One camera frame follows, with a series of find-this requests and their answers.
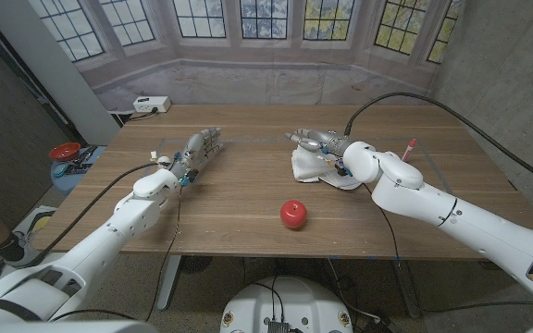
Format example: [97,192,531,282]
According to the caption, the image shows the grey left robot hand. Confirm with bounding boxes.
[170,127,224,182]

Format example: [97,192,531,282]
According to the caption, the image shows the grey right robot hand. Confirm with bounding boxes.
[284,128,353,156]

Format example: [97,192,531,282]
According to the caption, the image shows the white cloth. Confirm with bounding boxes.
[291,143,341,183]

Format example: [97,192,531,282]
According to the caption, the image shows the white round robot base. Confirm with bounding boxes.
[218,276,354,333]

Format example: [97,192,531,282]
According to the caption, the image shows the cream square dish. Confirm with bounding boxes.
[320,159,364,191]

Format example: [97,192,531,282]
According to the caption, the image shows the red apple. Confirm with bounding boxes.
[279,199,308,230]

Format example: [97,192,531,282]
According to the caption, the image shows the black hand tools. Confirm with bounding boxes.
[64,146,97,177]

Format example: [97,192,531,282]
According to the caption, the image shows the white ball on yellow base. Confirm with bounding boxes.
[150,150,173,168]

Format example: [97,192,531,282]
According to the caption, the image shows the white power strip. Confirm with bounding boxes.
[132,95,172,115]

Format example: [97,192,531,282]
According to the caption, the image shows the red capped white marker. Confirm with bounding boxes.
[401,138,418,163]

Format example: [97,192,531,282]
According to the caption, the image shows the printed window backdrop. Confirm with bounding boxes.
[25,0,467,113]

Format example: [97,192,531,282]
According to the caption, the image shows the blue round stool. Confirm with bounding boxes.
[50,145,107,196]

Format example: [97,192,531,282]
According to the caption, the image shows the red bowl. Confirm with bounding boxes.
[48,142,82,162]

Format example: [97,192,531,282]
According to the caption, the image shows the grey table leg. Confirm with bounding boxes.
[156,254,183,312]
[390,258,422,319]

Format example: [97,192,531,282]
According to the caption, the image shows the white floor mat yellow print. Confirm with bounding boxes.
[0,205,59,278]

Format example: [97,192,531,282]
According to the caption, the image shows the grey sneaker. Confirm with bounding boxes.
[2,230,41,269]

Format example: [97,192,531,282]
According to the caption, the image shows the white robot torso edge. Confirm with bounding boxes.
[0,319,159,333]

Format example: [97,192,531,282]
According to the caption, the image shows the black power cord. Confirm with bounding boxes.
[120,106,160,126]

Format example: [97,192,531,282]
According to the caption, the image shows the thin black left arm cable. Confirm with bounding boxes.
[144,187,183,323]

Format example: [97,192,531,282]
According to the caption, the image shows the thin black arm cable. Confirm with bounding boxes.
[362,182,533,314]
[144,187,183,323]

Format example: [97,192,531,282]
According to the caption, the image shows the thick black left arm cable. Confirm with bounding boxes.
[20,161,161,269]

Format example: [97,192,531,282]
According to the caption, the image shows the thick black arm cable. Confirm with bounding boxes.
[20,161,161,269]
[342,92,533,195]

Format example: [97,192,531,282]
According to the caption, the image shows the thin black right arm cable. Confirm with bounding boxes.
[362,182,533,314]

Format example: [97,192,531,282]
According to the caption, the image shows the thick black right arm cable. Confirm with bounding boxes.
[342,92,533,195]

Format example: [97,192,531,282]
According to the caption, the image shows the dark perforated wall panel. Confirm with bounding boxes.
[0,8,81,231]

